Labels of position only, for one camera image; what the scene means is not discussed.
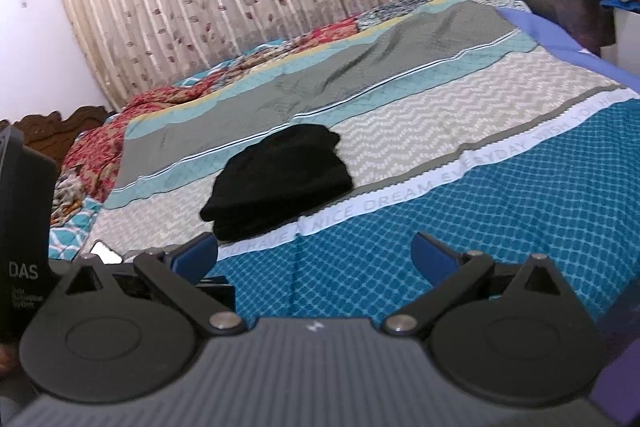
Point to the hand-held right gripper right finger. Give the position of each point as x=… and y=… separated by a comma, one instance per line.
x=432, y=254

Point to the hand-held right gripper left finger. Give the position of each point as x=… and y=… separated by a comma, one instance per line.
x=197, y=254

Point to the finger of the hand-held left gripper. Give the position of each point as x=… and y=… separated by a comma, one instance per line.
x=106, y=252

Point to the black pants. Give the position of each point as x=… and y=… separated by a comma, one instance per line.
x=280, y=182

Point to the striped teal grey quilt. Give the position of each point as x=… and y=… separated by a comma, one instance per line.
x=450, y=217

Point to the brown wooden headboard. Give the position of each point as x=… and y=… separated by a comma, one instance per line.
x=50, y=127

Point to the red floral blanket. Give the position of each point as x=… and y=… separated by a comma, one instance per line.
x=150, y=107

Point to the purple bedsheet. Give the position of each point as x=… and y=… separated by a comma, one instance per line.
x=565, y=42

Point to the clear storage box teal lid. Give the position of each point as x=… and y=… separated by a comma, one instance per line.
x=555, y=12

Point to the white container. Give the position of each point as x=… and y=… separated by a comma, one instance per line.
x=625, y=39

